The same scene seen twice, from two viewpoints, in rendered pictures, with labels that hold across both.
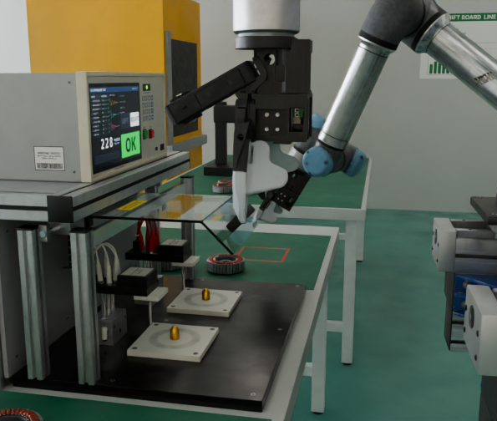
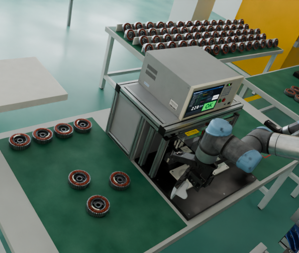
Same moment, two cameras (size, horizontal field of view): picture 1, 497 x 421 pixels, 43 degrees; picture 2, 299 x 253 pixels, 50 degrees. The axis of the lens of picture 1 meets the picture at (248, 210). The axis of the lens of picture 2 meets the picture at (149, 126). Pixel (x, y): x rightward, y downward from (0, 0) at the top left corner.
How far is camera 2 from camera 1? 0.79 m
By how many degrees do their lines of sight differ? 35
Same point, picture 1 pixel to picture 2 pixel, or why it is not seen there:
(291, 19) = (208, 161)
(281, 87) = (200, 172)
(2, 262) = (143, 130)
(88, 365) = (152, 172)
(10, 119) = (168, 86)
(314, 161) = not seen: hidden behind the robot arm
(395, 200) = not seen: outside the picture
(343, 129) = not seen: outside the picture
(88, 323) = (156, 162)
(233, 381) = (188, 205)
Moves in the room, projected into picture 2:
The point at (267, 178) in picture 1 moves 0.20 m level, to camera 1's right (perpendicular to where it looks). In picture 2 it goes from (181, 194) to (228, 231)
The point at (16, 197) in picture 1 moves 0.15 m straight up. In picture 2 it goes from (153, 119) to (161, 94)
